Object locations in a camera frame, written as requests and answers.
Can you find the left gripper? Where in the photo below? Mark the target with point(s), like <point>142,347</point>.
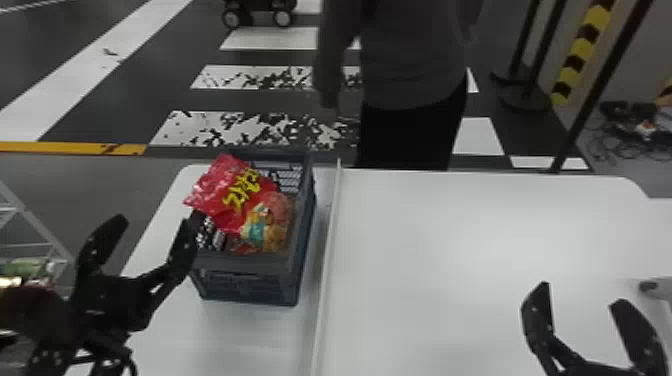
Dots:
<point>110,307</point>

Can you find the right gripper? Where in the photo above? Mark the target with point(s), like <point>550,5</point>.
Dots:
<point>598,368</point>

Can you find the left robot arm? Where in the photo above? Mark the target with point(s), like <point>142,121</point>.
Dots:
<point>31,315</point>

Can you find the black snack packet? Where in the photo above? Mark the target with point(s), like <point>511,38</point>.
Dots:
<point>211,235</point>

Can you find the red snack packet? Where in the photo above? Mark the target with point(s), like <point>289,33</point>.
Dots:
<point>231,194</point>

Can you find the blue crate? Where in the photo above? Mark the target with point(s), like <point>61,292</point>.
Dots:
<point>252,275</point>

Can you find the person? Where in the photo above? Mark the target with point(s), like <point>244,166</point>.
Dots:
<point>409,63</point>

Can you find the black post on round foot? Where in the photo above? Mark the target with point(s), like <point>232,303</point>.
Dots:
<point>525,94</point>

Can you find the yellow black striped post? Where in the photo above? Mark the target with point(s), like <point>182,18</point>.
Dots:
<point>580,50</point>

